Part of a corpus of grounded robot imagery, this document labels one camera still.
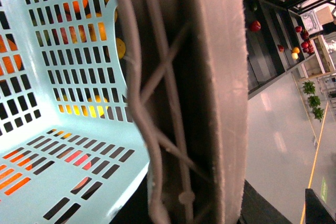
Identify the black metal shelf rack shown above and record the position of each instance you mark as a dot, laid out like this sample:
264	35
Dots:
284	35

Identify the grey basket handle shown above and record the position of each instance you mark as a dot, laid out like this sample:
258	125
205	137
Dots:
188	95

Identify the light teal plastic basket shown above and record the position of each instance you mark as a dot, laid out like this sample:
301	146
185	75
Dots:
70	151

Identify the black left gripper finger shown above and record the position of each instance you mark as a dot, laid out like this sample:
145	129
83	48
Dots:
316	210

